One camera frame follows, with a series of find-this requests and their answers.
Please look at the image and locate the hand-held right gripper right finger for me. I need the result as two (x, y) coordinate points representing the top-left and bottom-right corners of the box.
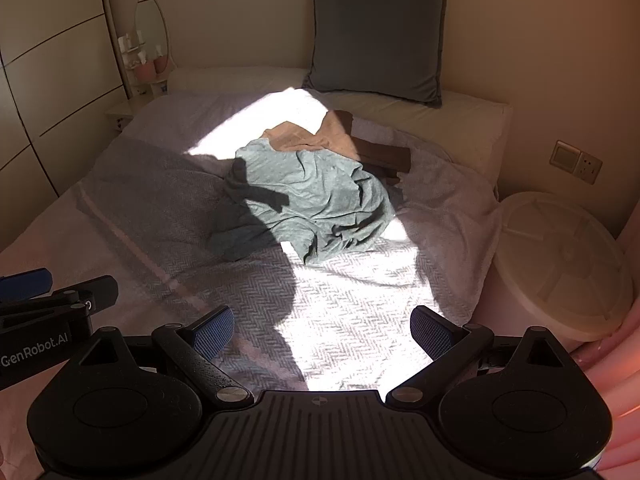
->
(385, 305), (571, 409)

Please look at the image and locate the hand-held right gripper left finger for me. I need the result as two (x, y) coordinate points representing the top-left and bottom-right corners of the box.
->
(75, 305), (256, 411)

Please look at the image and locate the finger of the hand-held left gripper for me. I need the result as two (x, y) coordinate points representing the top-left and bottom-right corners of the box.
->
(0, 275), (119, 333)
(0, 268), (54, 306)

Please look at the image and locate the grey printed t-shirt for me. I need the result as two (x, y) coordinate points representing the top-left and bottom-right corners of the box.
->
(207, 137), (398, 266)

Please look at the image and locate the white round lidded bin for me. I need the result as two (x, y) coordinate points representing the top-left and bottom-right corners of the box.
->
(480, 191), (636, 343)

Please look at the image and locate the white bedside table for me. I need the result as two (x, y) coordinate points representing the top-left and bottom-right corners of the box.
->
(105, 97), (153, 135)

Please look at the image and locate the white pillow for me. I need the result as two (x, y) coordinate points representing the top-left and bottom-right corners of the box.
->
(320, 87), (514, 178)

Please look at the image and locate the cream wardrobe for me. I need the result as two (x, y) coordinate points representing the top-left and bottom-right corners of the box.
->
(0, 0), (133, 201)

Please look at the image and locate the white dressing table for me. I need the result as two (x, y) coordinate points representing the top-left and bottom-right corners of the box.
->
(127, 72), (174, 100)

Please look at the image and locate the brown garment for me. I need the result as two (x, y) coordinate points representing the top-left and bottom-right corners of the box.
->
(262, 109), (412, 186)

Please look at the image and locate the oval mirror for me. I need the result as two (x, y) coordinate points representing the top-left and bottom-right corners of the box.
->
(135, 0), (169, 61)

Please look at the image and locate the grey square pillow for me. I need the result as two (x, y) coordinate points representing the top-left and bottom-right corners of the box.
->
(301, 0), (450, 108)

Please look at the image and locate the beige wall switch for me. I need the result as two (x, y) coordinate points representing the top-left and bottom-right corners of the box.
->
(550, 140), (581, 172)

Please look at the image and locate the beige wall socket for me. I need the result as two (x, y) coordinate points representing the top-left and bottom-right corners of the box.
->
(577, 151), (604, 186)

